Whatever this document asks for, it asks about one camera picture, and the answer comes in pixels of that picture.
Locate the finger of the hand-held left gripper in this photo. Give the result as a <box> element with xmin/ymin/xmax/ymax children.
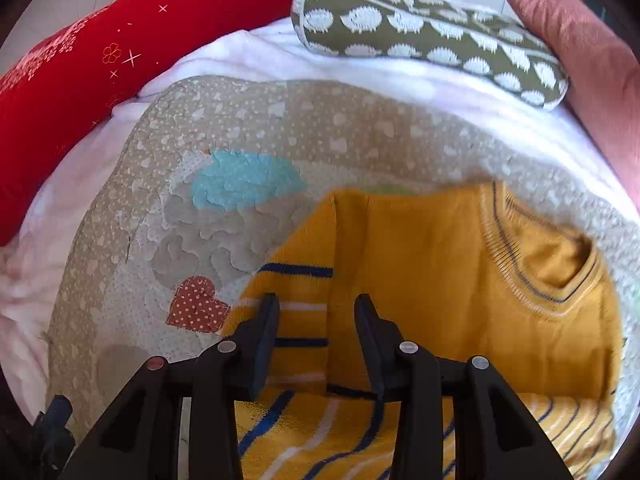
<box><xmin>31</xmin><ymin>395</ymin><xmax>76</xmax><ymax>480</ymax></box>

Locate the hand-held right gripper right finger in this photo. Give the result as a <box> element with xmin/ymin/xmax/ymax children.
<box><xmin>354</xmin><ymin>294</ymin><xmax>573</xmax><ymax>480</ymax></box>

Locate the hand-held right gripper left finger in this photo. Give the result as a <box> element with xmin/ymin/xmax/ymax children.
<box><xmin>60</xmin><ymin>294</ymin><xmax>280</xmax><ymax>480</ymax></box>

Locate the yellow striped knit sweater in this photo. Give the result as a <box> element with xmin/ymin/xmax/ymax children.
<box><xmin>220</xmin><ymin>182</ymin><xmax>621</xmax><ymax>480</ymax></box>

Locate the patchwork heart quilt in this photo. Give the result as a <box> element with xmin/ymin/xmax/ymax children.
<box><xmin>42</xmin><ymin>75</ymin><xmax>640</xmax><ymax>480</ymax></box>

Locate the red patterned blanket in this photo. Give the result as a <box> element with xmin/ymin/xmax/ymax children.
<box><xmin>0</xmin><ymin>0</ymin><xmax>383</xmax><ymax>248</ymax></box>

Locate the green hedgehog print bolster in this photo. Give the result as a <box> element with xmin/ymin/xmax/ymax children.
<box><xmin>291</xmin><ymin>0</ymin><xmax>570</xmax><ymax>112</ymax></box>

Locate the pink corduroy pillow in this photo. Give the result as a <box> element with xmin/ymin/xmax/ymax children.
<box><xmin>487</xmin><ymin>0</ymin><xmax>640</xmax><ymax>196</ymax></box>

